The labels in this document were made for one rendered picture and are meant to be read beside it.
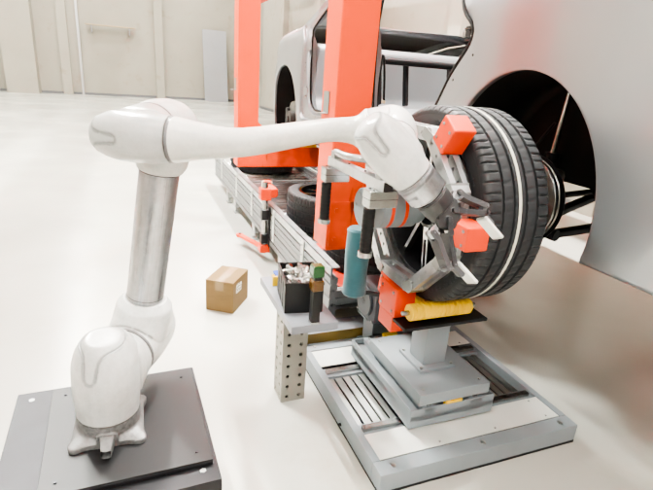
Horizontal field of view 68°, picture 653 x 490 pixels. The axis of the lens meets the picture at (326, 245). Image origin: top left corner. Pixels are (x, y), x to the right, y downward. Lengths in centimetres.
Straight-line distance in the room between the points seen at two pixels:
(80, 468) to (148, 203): 65
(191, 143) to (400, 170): 43
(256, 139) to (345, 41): 102
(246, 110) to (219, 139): 283
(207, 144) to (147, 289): 51
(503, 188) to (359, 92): 82
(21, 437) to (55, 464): 18
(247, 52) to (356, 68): 193
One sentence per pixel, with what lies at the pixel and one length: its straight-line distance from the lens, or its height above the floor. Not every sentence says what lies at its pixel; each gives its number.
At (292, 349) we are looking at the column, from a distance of 191.
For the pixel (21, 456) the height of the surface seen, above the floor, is 30.
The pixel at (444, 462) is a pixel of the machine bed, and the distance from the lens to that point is 179.
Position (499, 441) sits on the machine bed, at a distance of 192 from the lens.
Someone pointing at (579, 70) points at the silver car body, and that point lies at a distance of 174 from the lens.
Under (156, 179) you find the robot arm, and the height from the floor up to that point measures 97.
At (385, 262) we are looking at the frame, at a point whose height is 62.
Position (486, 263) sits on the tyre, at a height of 76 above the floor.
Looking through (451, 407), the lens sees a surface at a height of 15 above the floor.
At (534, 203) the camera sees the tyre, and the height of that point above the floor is 94.
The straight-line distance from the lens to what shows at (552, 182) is 191.
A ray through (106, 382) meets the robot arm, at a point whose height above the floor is 51.
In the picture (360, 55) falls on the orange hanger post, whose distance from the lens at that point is 203.
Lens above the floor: 124
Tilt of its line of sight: 19 degrees down
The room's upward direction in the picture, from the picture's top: 4 degrees clockwise
